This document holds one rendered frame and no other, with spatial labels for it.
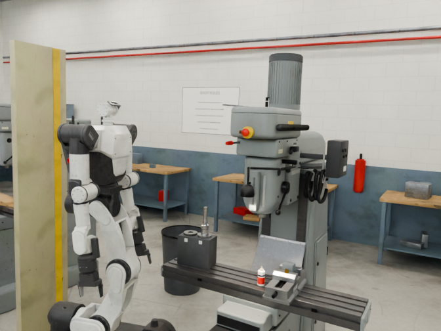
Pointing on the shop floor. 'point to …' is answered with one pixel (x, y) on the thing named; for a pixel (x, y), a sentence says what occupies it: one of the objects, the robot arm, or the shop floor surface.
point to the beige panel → (38, 181)
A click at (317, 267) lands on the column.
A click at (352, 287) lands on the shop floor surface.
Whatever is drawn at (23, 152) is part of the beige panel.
